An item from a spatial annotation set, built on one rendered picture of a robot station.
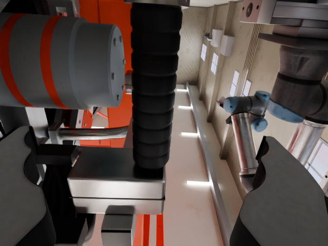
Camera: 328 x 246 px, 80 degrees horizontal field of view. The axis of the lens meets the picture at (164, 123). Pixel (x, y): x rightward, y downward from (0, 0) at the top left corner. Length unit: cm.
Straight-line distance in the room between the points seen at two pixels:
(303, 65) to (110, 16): 62
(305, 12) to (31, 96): 59
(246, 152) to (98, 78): 75
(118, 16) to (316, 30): 59
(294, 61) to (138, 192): 58
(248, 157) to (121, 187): 77
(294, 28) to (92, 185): 59
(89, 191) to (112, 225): 4
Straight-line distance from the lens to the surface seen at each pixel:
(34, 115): 42
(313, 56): 66
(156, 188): 19
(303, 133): 87
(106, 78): 28
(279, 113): 72
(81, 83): 29
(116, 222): 22
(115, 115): 89
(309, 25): 64
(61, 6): 60
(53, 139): 46
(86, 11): 84
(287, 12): 61
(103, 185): 20
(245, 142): 93
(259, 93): 103
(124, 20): 79
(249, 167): 93
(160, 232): 312
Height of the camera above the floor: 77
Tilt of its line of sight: 29 degrees up
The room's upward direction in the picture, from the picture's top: 176 degrees counter-clockwise
